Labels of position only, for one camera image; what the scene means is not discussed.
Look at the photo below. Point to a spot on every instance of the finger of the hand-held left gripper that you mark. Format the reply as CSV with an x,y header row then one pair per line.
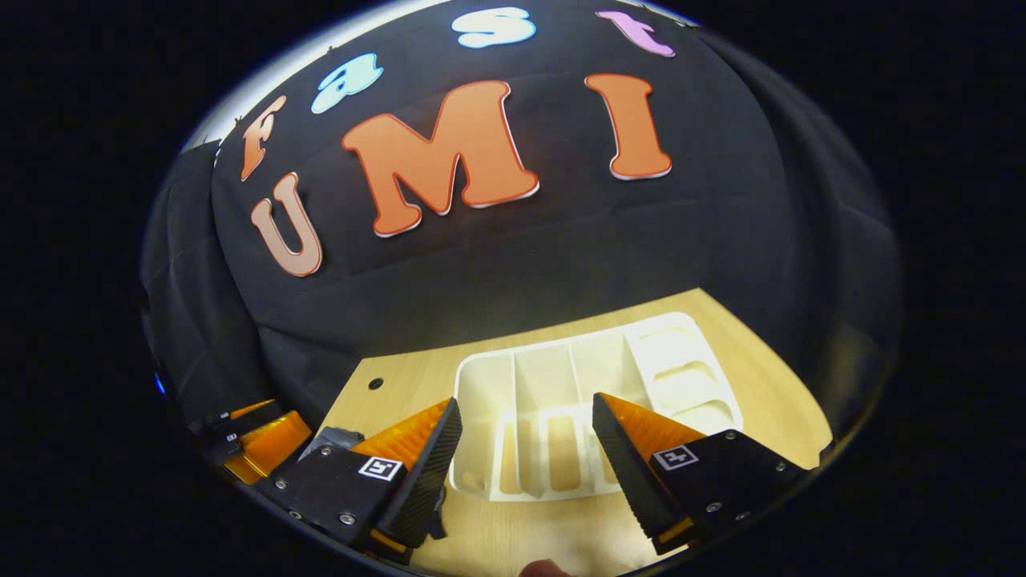
x,y
268,449
236,421

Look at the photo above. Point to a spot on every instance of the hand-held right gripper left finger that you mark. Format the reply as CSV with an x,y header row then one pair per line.
x,y
425,481

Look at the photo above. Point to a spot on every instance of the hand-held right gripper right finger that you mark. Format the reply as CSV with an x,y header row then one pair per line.
x,y
629,473

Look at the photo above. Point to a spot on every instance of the white bookshelf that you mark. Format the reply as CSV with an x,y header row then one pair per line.
x,y
545,377

